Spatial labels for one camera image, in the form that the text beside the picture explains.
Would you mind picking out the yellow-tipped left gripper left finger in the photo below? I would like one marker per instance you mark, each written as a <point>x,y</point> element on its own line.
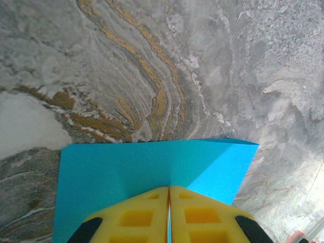
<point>141,220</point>

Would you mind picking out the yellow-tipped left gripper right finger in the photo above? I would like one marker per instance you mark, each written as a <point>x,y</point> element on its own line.
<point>202,222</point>

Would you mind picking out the blue square paper sheet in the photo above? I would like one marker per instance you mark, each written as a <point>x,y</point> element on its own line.
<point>114,172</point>

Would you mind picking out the red tube with clear cap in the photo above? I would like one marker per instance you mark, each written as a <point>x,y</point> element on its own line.
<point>296,238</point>

